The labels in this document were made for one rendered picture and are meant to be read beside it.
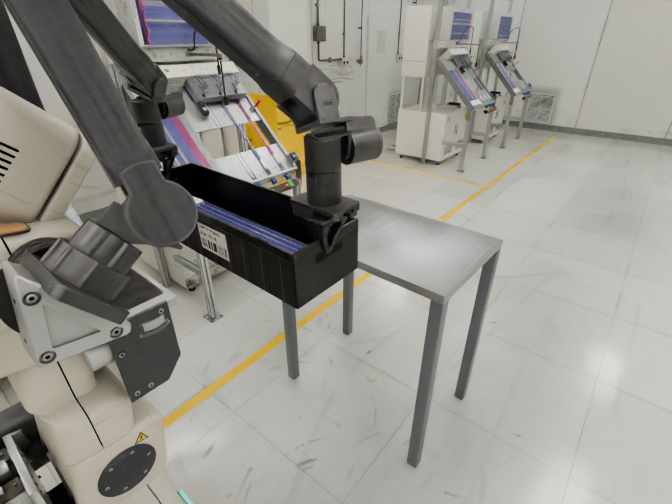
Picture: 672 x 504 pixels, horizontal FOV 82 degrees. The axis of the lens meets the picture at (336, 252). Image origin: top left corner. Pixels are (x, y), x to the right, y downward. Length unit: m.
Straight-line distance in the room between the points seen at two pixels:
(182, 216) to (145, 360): 0.33
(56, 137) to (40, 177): 0.05
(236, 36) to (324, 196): 0.24
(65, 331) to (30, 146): 0.23
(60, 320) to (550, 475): 1.68
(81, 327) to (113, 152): 0.20
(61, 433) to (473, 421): 1.51
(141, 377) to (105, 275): 0.30
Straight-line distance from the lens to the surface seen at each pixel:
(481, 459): 1.79
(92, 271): 0.49
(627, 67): 7.63
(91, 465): 0.86
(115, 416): 0.81
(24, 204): 0.62
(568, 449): 1.95
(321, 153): 0.59
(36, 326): 0.51
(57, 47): 0.54
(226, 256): 0.80
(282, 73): 0.58
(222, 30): 0.58
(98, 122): 0.52
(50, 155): 0.61
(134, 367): 0.75
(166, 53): 2.45
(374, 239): 1.38
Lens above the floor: 1.43
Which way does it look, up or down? 29 degrees down
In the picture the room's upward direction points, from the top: straight up
